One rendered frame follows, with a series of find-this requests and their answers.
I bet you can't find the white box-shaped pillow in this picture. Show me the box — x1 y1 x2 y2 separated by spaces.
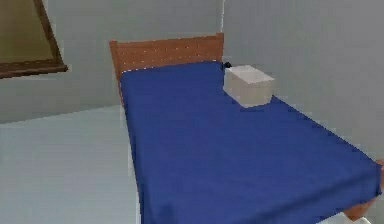
223 64 275 108

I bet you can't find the brown framed window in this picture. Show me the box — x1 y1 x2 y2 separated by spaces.
0 0 69 80

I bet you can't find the blue bed with wooden frame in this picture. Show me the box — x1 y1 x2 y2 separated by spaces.
109 32 384 224

